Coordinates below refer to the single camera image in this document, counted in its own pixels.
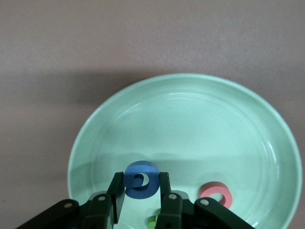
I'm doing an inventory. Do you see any green letter B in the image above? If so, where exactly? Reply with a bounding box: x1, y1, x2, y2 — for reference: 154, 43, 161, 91
147, 209, 163, 229

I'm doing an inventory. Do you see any red letter Q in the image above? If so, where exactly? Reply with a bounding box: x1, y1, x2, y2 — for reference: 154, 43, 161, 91
199, 181, 233, 208

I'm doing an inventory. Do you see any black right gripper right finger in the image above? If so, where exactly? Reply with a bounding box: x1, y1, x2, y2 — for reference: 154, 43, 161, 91
154, 172, 255, 229

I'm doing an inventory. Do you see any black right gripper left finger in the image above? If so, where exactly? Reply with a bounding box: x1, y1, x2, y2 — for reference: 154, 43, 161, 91
14, 172, 126, 229

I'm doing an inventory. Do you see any blue letter G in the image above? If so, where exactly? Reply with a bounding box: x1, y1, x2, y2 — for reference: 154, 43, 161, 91
123, 161, 160, 199

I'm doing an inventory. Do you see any green plate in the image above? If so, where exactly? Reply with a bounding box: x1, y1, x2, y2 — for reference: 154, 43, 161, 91
67, 73, 301, 229

